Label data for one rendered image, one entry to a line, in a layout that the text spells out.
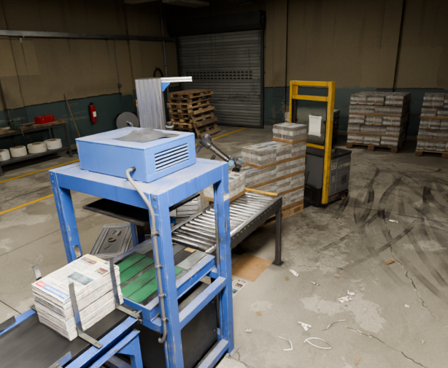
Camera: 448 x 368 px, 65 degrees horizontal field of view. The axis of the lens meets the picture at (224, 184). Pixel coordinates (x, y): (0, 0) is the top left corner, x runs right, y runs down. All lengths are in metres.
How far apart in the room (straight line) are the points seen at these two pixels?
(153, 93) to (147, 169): 1.87
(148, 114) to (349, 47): 7.80
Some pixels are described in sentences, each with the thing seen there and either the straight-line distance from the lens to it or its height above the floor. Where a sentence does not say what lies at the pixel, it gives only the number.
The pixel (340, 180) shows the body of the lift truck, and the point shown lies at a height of 0.36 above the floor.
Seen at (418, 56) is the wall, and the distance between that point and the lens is 10.48.
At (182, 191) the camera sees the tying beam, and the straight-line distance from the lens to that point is 1.98.
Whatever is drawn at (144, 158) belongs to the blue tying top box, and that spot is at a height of 1.69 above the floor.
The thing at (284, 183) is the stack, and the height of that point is 0.53.
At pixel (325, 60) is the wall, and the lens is 10.95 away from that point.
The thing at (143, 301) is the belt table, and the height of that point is 0.80.
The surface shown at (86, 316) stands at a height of 0.87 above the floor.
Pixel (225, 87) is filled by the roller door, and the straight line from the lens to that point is 12.33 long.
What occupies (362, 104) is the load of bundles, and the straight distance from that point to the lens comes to 9.06.
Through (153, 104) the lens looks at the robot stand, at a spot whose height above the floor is 1.77.
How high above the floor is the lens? 2.18
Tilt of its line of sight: 19 degrees down
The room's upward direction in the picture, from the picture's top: 2 degrees counter-clockwise
